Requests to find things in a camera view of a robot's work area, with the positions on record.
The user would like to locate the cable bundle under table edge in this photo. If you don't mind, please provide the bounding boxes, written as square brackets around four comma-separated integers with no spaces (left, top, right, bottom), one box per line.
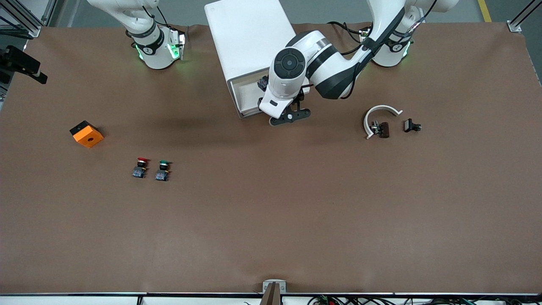
[307,295,542,305]

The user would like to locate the small brown electrical component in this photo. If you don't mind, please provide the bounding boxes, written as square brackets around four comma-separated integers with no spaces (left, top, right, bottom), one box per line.
[371,121,390,139]

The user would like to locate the aluminium frame bars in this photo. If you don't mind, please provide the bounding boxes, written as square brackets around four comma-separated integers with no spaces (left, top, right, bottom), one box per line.
[0,0,58,39]

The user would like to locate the metal table edge bracket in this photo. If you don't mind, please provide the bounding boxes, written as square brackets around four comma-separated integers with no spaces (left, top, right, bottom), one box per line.
[263,280,287,294]

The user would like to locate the green push button switch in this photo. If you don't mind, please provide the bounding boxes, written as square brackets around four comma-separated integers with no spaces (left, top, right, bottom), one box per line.
[155,160,171,182]

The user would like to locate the white table edge rail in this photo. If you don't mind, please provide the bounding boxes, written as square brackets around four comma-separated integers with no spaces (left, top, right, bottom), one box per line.
[0,292,542,305]

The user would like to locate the white curved plastic piece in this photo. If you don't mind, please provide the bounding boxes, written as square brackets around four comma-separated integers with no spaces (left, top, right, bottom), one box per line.
[364,105,403,139]

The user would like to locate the red push button switch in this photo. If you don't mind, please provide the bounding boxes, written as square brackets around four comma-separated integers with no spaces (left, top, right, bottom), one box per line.
[132,157,149,179]

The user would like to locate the black arm base cable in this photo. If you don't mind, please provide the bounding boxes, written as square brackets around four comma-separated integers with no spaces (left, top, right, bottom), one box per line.
[327,20,369,44]

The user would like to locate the orange cube block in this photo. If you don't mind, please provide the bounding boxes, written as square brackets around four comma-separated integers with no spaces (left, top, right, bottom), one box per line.
[69,121,104,149]

